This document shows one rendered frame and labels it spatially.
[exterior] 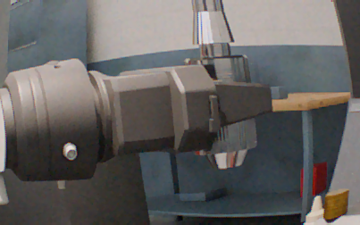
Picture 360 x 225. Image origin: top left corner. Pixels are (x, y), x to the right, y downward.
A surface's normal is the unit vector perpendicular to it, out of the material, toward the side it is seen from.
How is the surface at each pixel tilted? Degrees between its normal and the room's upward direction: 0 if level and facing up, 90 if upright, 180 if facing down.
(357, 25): 90
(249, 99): 90
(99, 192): 90
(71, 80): 50
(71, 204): 90
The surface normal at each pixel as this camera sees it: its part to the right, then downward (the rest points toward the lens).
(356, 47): -0.78, 0.11
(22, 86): 0.25, -0.67
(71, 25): 0.62, -0.02
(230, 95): 0.43, 0.00
